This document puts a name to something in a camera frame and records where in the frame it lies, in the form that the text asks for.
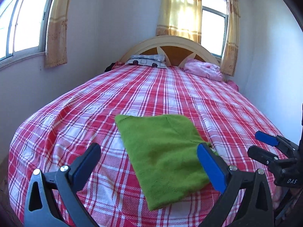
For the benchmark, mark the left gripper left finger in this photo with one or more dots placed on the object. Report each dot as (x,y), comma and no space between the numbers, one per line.
(41,208)

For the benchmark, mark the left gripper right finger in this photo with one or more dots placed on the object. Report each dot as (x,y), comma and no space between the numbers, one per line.
(256,206)

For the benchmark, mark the right window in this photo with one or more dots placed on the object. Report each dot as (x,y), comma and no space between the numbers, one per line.
(214,26)

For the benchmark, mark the cream wooden headboard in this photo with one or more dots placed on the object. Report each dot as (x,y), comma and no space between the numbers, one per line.
(175,49)

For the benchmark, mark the yellow middle curtain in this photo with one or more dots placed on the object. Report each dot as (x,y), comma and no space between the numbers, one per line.
(180,18)

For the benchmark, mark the green orange white striped sweater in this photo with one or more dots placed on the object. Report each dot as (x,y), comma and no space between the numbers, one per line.
(163,153)

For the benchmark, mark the left window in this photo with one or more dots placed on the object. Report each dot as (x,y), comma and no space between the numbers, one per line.
(23,29)

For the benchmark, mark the grey patterned pillow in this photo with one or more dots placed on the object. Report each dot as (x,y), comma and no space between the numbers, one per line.
(156,60)

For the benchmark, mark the pink pillow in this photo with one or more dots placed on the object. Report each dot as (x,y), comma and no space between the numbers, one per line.
(203,69)

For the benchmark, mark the window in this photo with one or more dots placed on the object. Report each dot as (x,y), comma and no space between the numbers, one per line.
(214,26)
(23,29)

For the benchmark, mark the yellow right curtain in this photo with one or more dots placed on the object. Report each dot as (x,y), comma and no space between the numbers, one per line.
(230,51)

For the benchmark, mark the red white plaid bedsheet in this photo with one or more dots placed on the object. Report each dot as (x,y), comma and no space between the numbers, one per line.
(62,130)

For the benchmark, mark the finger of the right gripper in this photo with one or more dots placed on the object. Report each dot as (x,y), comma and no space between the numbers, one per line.
(266,138)
(266,158)

